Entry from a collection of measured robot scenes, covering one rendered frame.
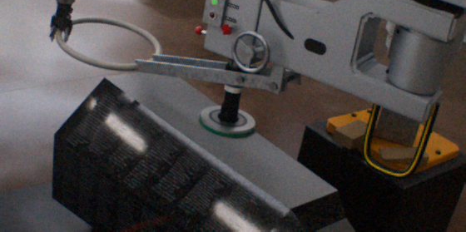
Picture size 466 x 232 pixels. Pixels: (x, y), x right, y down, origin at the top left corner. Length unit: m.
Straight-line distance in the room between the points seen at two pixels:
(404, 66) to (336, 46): 0.24
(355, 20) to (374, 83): 0.21
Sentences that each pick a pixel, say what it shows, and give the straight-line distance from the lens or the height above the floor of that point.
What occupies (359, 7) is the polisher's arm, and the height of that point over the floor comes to 1.45.
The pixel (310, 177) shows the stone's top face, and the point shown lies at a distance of 2.24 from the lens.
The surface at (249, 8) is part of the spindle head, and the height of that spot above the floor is 1.33.
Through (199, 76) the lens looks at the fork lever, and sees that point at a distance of 2.42.
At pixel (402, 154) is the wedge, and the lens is 2.65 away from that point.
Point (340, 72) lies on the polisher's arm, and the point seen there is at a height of 1.22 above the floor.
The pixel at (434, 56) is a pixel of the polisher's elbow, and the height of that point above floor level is 1.38.
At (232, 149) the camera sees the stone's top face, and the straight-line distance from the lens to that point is 2.31.
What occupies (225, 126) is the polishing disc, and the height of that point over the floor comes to 0.85.
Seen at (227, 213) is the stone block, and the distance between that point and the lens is 2.12.
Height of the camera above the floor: 1.90
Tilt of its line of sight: 24 degrees down
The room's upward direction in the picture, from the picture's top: 11 degrees clockwise
